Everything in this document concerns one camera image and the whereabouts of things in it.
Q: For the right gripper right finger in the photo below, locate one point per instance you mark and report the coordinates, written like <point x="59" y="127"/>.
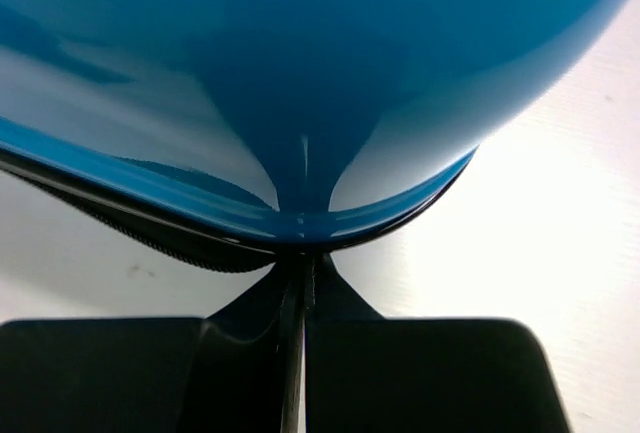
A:
<point x="367" y="373"/>

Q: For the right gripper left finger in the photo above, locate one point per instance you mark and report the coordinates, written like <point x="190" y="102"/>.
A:
<point x="237" y="370"/>

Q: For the blue kids suitcase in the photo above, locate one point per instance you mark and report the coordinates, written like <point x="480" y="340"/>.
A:
<point x="221" y="132"/>

